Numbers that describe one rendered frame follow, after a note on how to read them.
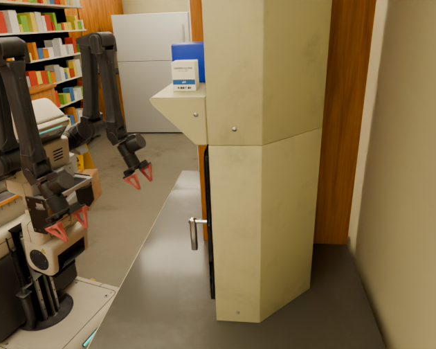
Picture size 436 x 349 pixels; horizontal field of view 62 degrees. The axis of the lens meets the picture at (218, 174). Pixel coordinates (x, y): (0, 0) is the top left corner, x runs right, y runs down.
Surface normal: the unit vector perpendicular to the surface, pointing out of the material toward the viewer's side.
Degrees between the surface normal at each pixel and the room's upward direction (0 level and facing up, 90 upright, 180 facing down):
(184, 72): 90
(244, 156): 90
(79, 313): 0
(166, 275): 0
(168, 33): 90
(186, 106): 90
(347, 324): 0
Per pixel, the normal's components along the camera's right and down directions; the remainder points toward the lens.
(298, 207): 0.62, 0.28
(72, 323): -0.04, -0.92
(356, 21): -0.11, 0.39
